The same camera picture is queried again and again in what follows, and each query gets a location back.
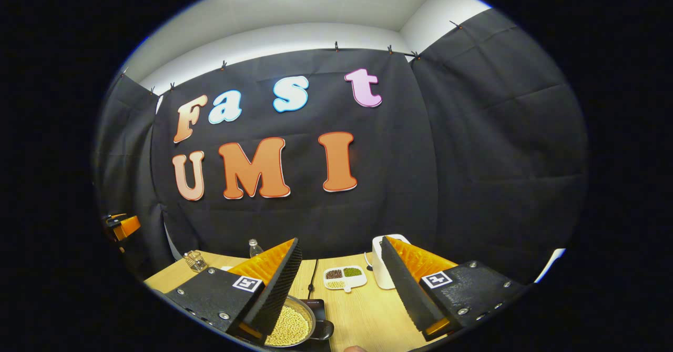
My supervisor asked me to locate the pile of yellow soybeans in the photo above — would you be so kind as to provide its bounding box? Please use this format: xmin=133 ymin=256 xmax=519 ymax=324
xmin=266 ymin=305 xmax=311 ymax=347

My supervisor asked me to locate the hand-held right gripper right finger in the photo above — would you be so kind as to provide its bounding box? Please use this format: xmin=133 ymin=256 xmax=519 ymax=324
xmin=380 ymin=235 xmax=528 ymax=342

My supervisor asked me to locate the black induction cooktop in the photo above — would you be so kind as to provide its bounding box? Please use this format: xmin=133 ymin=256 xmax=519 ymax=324
xmin=294 ymin=299 xmax=333 ymax=351

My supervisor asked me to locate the steel pot with black handles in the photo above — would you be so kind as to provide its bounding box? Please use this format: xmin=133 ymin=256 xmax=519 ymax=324
xmin=264 ymin=295 xmax=334 ymax=348

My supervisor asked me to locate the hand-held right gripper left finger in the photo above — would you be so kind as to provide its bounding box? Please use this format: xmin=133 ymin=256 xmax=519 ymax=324
xmin=166 ymin=238 xmax=304 ymax=345

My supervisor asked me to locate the wire utensil holder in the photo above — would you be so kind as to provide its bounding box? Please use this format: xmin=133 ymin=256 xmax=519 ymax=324
xmin=184 ymin=250 xmax=208 ymax=273

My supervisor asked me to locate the black backdrop cloth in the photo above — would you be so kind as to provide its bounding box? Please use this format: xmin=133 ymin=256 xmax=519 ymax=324
xmin=94 ymin=9 xmax=588 ymax=284

